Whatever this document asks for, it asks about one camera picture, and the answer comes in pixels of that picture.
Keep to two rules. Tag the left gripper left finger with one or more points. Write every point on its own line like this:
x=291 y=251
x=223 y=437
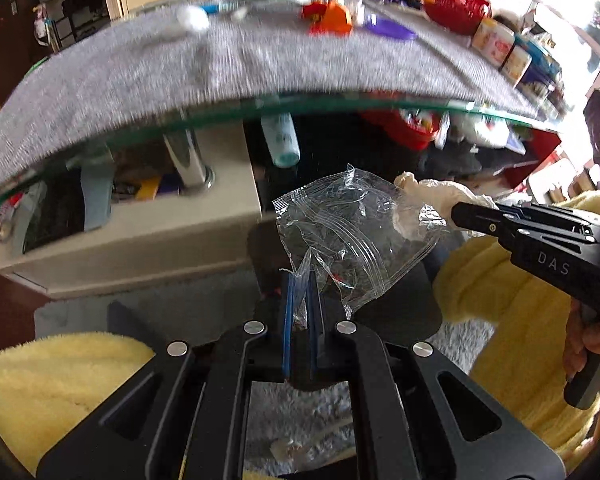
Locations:
x=290 y=289

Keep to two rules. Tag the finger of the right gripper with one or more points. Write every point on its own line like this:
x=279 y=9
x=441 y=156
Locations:
x=481 y=219

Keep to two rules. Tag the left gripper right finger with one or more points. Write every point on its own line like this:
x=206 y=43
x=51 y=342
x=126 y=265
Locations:
x=316 y=327

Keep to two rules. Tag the white tissue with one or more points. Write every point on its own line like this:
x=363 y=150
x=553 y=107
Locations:
x=442 y=196

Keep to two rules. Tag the clear zip plastic bag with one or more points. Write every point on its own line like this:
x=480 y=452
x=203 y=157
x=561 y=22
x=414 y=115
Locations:
x=340 y=226

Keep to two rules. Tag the orange paper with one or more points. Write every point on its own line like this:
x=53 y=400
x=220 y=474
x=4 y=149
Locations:
x=327 y=17

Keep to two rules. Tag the right hand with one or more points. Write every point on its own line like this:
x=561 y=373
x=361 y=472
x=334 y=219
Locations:
x=580 y=338

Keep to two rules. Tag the red plastic basket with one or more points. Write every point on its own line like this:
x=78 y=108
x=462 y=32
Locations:
x=459 y=16

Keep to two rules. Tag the grey woven table cloth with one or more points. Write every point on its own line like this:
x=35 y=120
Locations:
x=148 y=69

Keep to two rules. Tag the small clear plastic wrap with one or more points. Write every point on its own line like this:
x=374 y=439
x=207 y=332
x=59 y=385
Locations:
x=193 y=18

